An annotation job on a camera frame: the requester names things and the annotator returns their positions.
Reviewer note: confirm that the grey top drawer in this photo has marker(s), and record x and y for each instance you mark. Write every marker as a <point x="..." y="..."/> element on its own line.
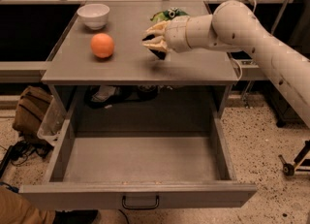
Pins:
<point x="184" y="172"/>

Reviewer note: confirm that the grey cabinet with counter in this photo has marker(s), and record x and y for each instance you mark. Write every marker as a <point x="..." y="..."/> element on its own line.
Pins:
<point x="186" y="78"/>

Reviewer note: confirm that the clear plastic bin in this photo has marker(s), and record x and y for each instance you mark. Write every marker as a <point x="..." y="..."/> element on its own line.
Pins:
<point x="51" y="125"/>

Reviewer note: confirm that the brown backpack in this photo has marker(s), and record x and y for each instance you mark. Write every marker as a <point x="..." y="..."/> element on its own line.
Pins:
<point x="31" y="110"/>

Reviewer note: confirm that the black drawer handle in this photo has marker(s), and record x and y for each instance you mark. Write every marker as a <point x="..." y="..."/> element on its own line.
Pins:
<point x="140" y="203"/>

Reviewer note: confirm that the green chip bag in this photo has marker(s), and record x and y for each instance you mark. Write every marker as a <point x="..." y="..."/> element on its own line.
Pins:
<point x="168" y="14"/>

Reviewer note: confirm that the dark round container under counter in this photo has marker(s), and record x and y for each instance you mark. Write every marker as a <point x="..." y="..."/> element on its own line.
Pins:
<point x="147" y="92"/>

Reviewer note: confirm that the metal stand pole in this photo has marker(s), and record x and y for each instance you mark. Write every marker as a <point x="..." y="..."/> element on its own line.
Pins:
<point x="285" y="1"/>

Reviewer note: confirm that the black wheeled stand base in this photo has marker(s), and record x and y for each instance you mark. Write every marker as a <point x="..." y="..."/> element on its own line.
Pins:
<point x="301" y="162"/>

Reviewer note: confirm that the white ceramic bowl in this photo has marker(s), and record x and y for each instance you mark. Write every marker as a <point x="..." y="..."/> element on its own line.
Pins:
<point x="94" y="16"/>

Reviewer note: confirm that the black bag with paper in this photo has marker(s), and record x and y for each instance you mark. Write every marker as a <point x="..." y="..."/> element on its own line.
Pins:
<point x="101" y="96"/>

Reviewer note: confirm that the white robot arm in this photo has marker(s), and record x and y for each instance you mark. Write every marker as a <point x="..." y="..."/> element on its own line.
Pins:
<point x="234" y="27"/>

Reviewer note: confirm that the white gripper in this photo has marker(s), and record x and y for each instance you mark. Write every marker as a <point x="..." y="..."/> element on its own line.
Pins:
<point x="176" y="34"/>

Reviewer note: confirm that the black rxbar chocolate wrapper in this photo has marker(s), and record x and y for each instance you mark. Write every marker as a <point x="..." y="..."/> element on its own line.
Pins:
<point x="161" y="55"/>

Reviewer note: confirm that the orange fruit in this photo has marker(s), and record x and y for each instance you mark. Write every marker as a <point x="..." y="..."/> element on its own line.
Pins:
<point x="102" y="45"/>

